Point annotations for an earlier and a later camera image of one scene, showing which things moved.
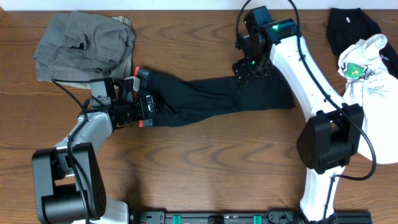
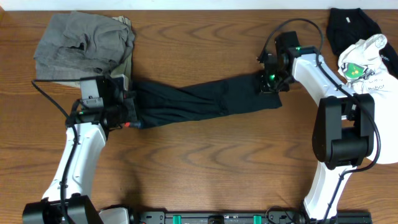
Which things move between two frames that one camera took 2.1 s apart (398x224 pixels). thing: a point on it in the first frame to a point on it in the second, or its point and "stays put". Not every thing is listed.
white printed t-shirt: x=367 y=81 stays put
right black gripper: x=244 y=74 to x=265 y=89
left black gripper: x=150 y=114 to x=130 y=102
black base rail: x=246 y=217 stays put
